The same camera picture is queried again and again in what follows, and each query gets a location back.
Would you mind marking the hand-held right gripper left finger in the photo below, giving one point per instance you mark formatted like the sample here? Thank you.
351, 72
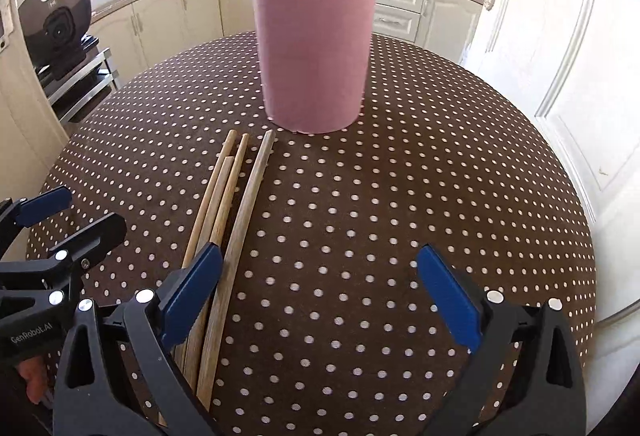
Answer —
192, 296

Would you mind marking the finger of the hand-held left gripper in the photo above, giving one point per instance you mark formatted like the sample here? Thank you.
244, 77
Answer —
45, 207
102, 236

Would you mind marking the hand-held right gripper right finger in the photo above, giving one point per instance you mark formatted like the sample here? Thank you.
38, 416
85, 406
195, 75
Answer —
450, 296

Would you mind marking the brown wooden chopstick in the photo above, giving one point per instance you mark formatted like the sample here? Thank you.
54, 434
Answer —
240, 241

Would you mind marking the light wooden chopstick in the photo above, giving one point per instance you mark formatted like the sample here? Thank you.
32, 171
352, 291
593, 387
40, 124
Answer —
210, 196
215, 206
230, 186

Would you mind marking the pink cup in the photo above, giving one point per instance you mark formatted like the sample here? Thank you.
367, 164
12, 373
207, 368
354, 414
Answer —
315, 55

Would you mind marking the person's left hand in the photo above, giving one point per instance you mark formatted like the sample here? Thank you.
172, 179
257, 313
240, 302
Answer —
34, 378

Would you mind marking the brown polka dot tablecloth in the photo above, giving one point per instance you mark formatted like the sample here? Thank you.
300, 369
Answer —
375, 216

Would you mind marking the metal shelf rack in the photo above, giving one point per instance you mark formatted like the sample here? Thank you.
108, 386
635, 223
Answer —
85, 85

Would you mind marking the black air fryer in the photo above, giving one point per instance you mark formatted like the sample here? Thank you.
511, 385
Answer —
55, 15

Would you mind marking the cream base cabinets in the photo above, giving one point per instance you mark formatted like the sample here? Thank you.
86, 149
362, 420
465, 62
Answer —
165, 15

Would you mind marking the white door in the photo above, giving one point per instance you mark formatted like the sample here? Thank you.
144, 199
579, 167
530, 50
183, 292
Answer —
550, 40

